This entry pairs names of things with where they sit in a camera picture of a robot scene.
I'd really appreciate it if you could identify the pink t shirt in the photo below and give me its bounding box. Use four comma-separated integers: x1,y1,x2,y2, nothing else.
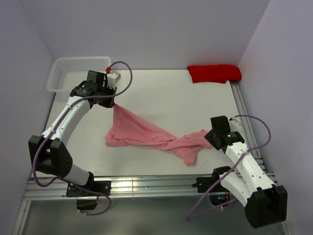
105,104,213,165

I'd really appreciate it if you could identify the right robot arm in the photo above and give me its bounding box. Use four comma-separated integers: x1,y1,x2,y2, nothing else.
205,116,288,228

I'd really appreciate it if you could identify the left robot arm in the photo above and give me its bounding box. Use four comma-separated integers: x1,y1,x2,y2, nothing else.
28,70,120,195

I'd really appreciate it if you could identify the white plastic basket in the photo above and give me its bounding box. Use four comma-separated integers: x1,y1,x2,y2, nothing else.
46,56,112,96

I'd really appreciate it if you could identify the red folded t shirt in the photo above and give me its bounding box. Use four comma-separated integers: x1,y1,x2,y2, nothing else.
187,65,242,83

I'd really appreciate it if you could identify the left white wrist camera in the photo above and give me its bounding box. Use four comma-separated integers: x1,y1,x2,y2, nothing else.
107,72,121,89

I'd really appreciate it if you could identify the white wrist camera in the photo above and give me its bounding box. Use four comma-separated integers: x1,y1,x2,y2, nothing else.
229,117,243,135
107,72,121,89

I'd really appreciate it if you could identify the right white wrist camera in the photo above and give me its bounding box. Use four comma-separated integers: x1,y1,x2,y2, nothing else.
229,117,243,135

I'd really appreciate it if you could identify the aluminium right side rail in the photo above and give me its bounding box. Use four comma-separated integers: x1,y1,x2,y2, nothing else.
230,81,266,170

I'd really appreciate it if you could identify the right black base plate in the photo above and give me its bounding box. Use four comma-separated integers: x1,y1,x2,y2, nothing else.
192,177,215,193

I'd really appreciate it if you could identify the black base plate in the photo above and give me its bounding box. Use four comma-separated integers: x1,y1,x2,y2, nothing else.
192,177,215,193
66,181,112,197

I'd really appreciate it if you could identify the aluminium front rail frame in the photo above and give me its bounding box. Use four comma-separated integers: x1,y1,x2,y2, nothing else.
13,175,292,235

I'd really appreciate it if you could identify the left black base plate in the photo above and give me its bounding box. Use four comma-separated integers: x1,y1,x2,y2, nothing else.
66,181,112,197

